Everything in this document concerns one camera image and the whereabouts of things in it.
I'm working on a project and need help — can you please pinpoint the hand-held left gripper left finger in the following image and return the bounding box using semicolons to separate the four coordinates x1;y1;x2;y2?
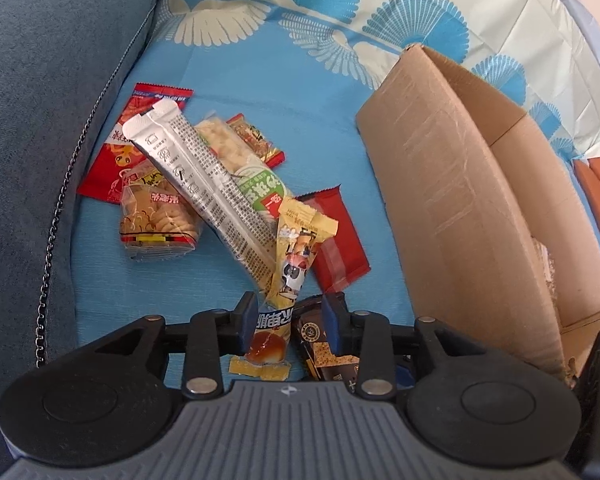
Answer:
87;292;258;402

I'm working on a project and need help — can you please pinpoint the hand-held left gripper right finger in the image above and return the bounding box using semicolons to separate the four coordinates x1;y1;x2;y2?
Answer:
321;292;487;400

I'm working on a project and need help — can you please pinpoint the dark brown snack packet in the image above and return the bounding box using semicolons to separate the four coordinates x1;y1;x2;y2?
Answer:
291;296;411;391

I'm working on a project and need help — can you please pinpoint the yellow panda print snack packet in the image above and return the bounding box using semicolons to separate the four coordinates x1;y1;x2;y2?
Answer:
228;195;340;381

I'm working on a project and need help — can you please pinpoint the dark red snack packet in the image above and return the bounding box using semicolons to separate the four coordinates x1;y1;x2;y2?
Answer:
295;185;372;293

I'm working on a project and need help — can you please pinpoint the clear bag of biscuits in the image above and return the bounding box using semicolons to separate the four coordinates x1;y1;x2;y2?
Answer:
119;160;206;262

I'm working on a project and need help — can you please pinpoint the long silver snack packet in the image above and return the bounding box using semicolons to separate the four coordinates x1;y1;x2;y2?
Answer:
121;99;281;297

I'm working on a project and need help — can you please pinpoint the cardboard box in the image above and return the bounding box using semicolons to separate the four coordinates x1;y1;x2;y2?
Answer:
355;44;600;386

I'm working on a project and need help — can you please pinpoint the green label rice cracker packet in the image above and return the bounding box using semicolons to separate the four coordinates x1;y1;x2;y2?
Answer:
194;114;297;222

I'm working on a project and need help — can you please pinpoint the small red orange snack packet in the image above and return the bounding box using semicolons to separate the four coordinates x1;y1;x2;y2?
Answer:
226;114;287;167

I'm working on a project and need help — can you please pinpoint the large red snack packet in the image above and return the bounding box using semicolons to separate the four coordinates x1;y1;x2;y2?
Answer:
76;82;195;206

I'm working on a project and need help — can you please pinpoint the blue fan print blanket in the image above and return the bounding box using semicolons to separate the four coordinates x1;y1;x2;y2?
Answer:
70;0;600;356

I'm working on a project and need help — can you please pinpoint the grey blue sofa cushion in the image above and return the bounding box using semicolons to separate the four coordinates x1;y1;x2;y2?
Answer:
0;0;168;480

